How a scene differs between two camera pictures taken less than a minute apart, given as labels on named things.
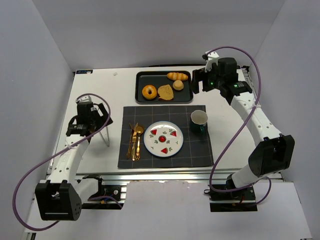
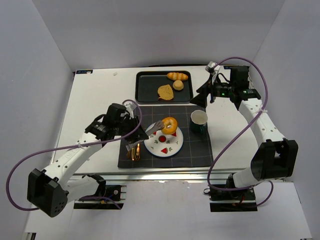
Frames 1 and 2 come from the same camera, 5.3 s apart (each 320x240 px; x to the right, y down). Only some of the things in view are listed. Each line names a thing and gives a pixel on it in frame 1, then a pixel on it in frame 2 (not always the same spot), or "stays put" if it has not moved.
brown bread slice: x=165 y=93 stays put
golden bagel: x=145 y=90 to x=170 y=125
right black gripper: x=196 y=80 to x=210 y=90
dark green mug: x=198 y=120 stays put
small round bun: x=178 y=85 stays put
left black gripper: x=104 y=114 to x=131 y=126
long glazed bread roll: x=175 y=76 stays put
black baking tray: x=158 y=78 stays put
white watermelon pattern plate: x=163 y=139 stays put
